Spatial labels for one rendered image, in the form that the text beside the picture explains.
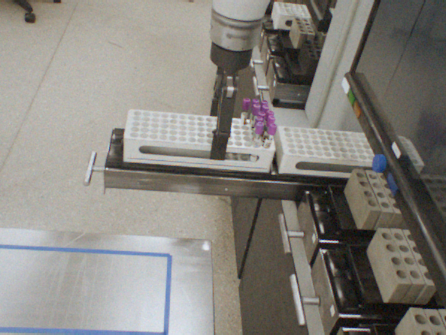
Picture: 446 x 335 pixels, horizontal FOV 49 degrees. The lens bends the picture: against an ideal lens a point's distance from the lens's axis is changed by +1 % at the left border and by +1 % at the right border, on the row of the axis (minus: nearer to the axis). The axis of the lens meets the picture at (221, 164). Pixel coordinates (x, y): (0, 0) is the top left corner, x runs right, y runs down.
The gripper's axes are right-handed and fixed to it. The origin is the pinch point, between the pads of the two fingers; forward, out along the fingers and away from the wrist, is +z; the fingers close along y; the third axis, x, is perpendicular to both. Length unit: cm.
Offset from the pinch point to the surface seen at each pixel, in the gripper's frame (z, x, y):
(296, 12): 0, 28, -69
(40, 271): 4.5, -27.5, 32.5
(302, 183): 5.9, 18.2, 6.6
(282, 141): -0.1, 13.6, 0.9
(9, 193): 87, -70, -66
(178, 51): 87, -4, -204
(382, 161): -12.7, 23.9, 21.1
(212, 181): 6.9, -0.3, 6.9
